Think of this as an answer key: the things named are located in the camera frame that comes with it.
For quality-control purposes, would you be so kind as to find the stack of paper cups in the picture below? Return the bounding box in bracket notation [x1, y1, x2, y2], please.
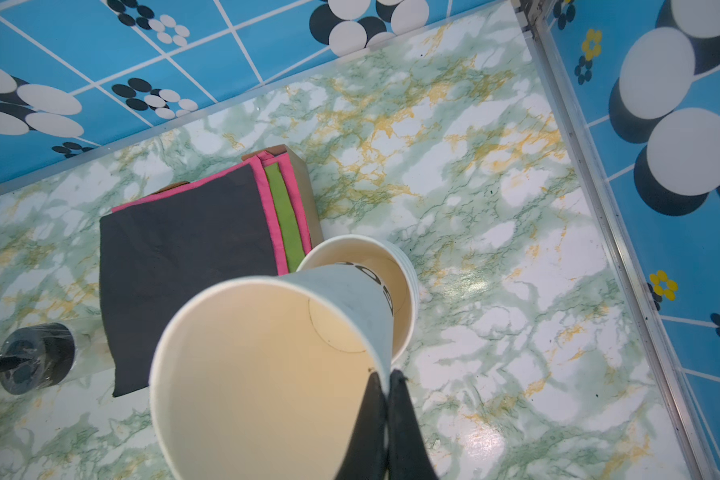
[298, 234, 420, 363]

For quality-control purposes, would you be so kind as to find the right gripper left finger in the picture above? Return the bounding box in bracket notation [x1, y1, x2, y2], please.
[335, 372, 388, 480]

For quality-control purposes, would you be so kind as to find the stack of coloured napkins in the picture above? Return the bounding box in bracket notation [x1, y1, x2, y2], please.
[99, 166, 308, 397]

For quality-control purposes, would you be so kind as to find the white paper coffee cup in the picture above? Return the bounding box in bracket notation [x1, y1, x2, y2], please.
[149, 263, 394, 479]

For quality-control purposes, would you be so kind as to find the glass sugar shaker black lid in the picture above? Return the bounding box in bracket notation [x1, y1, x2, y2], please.
[0, 323, 75, 396]

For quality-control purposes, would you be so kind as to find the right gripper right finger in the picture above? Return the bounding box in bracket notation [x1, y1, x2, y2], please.
[387, 370, 438, 480]

